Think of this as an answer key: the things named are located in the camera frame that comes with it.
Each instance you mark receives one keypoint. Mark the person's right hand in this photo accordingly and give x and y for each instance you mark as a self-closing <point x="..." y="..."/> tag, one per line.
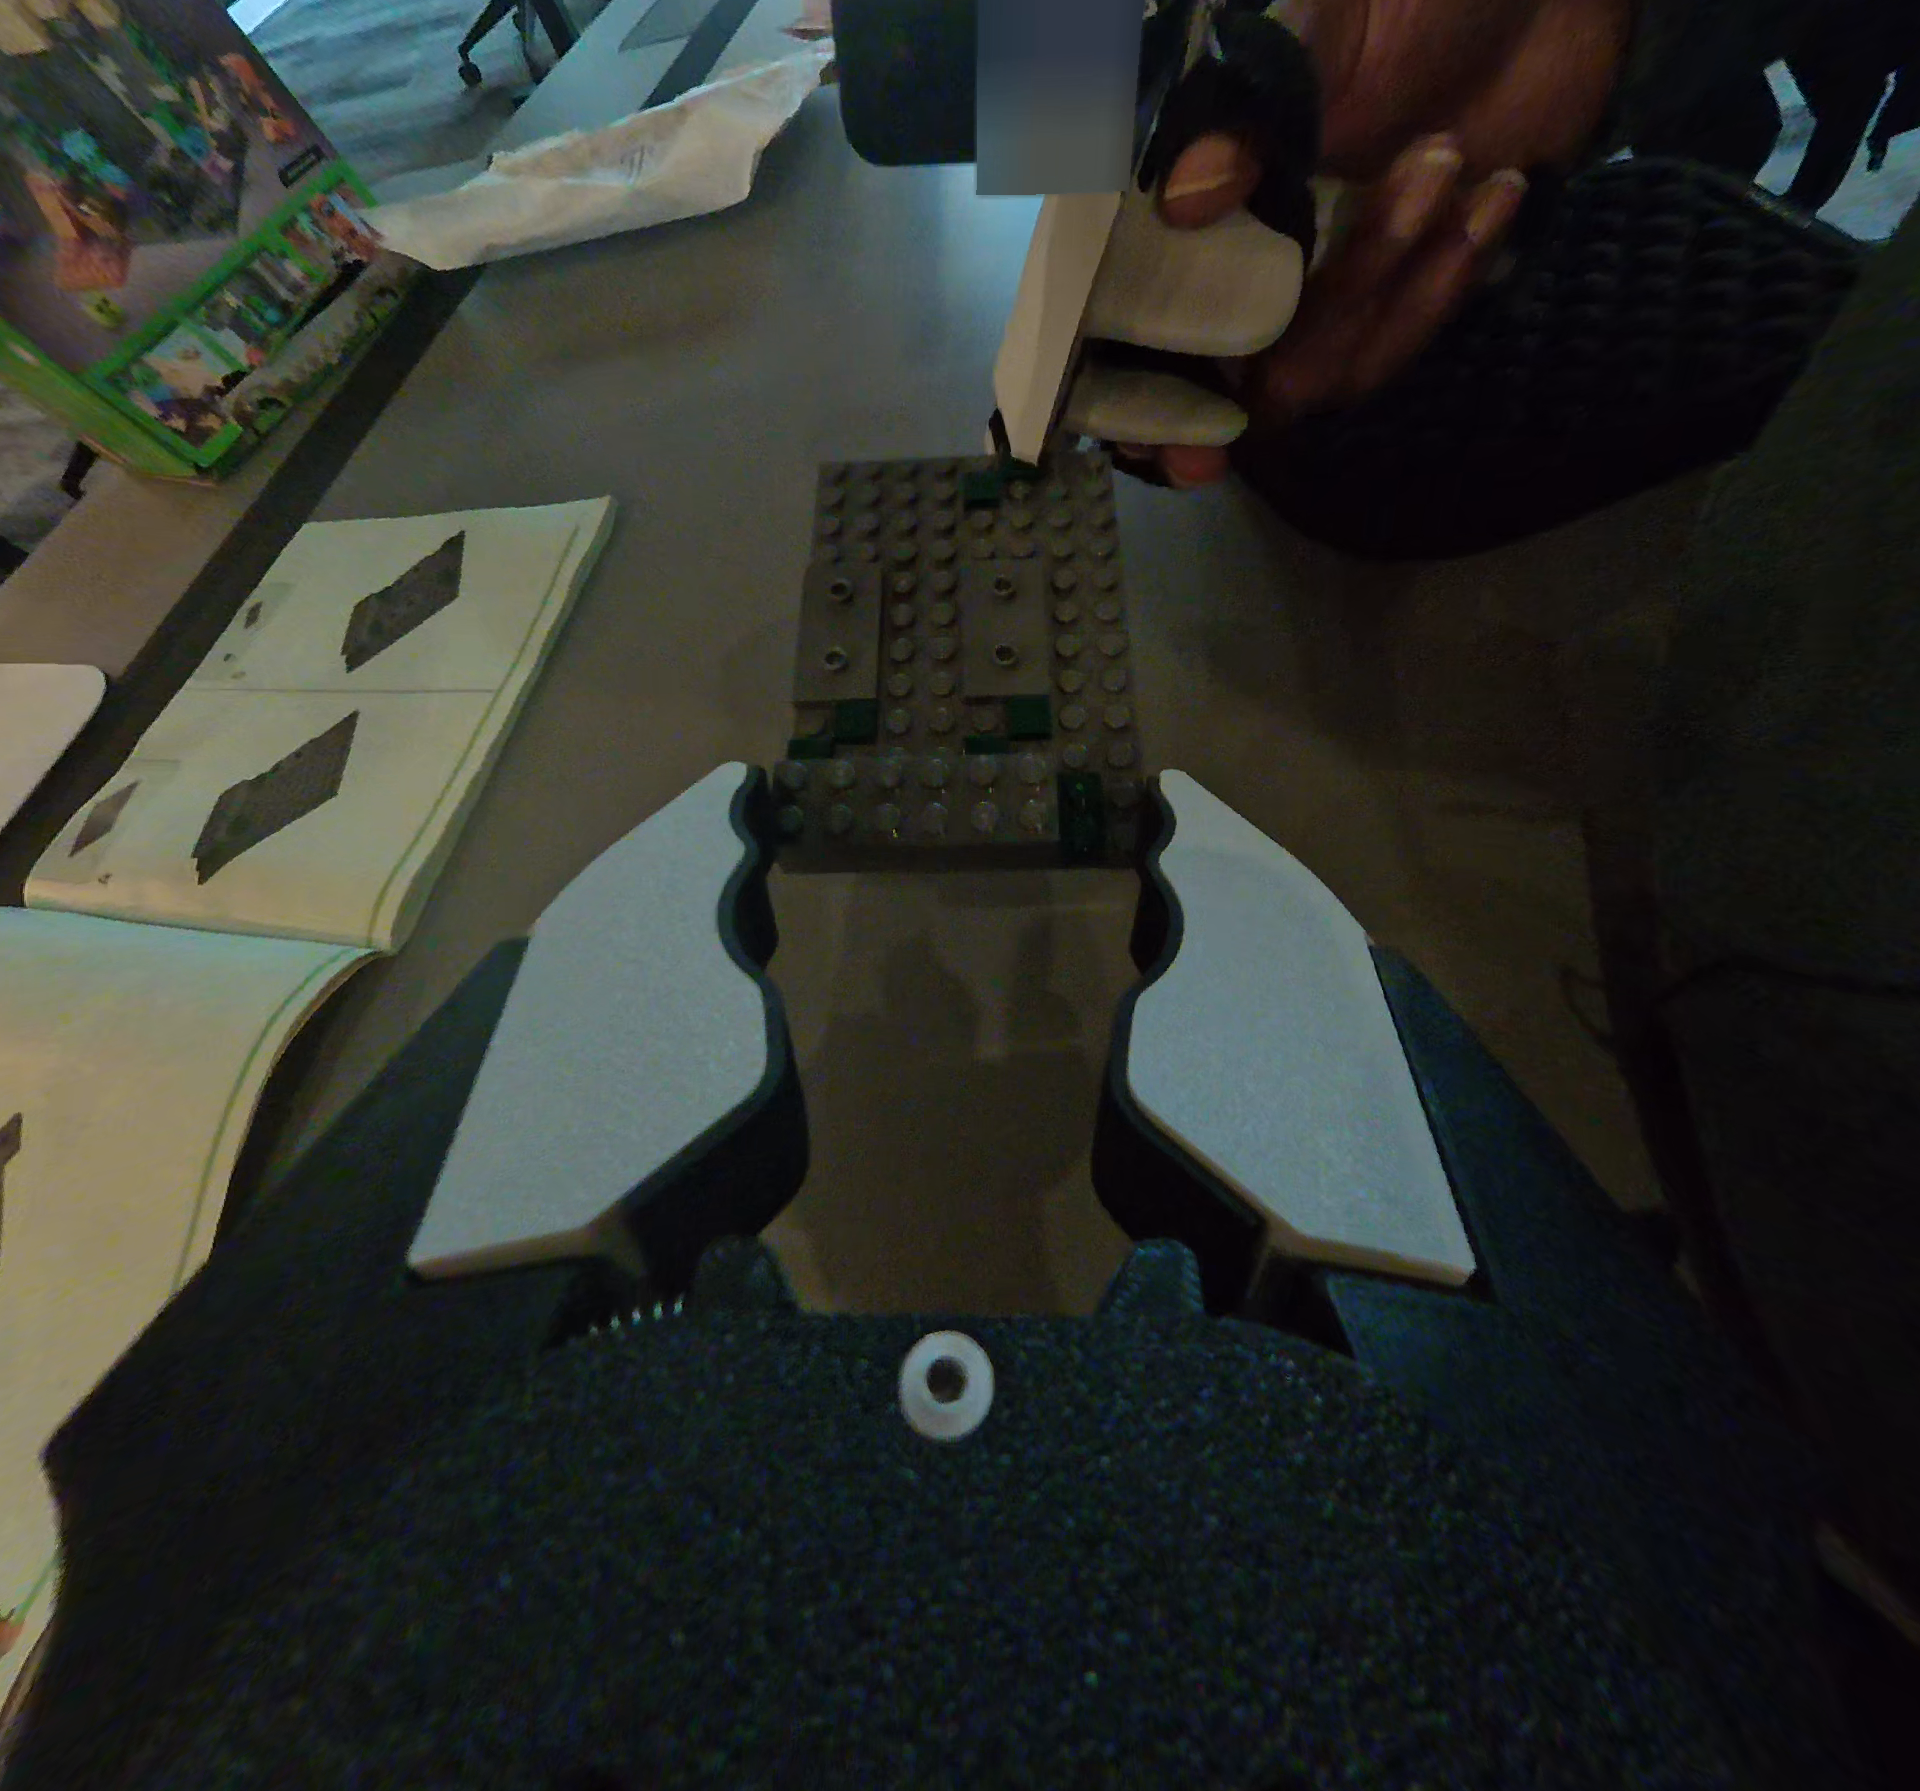
<point x="1440" y="67"/>

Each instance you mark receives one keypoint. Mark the colourful toy set box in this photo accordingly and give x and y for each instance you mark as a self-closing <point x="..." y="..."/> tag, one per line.
<point x="151" y="171"/>

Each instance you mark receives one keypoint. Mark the white instruction booklet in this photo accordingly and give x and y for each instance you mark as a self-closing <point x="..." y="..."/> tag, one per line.
<point x="344" y="743"/>

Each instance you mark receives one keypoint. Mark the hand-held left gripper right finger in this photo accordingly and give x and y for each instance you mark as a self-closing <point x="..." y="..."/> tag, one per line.
<point x="1290" y="1056"/>

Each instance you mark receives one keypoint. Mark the dark knit cloth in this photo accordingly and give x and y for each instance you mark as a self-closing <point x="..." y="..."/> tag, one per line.
<point x="1621" y="367"/>

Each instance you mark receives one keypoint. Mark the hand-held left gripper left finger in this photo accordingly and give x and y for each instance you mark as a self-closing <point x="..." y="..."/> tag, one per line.
<point x="615" y="1042"/>

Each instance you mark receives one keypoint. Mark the crumpled white paper bag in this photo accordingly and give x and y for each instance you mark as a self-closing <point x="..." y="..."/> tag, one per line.
<point x="600" y="165"/>

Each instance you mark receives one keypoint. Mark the grey toy brick plate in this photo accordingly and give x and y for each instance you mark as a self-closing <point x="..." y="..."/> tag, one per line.
<point x="931" y="623"/>

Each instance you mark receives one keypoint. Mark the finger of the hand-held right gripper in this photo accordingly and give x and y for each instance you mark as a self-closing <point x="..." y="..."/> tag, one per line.
<point x="1059" y="307"/>

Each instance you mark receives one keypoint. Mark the person's dark green sweatshirt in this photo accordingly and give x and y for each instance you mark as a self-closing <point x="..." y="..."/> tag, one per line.
<point x="1801" y="922"/>

